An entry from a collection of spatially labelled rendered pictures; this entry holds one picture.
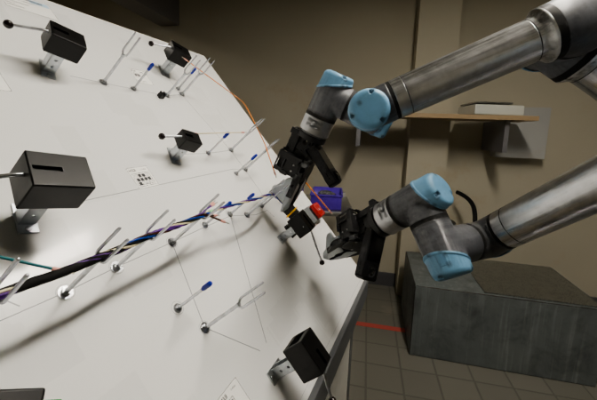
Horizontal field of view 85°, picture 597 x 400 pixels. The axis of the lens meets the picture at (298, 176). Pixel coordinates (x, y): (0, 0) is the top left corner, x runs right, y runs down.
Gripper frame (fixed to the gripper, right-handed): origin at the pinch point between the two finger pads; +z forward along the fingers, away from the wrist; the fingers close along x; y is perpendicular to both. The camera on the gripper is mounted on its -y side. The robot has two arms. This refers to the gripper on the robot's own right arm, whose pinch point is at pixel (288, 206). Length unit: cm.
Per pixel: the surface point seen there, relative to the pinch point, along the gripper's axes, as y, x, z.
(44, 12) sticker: 63, 23, -21
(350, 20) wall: 66, -217, -82
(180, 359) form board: -4.5, 43.9, 10.0
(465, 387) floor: -111, -100, 85
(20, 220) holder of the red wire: 20, 51, -2
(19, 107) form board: 38, 41, -10
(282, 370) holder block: -17.9, 31.4, 13.7
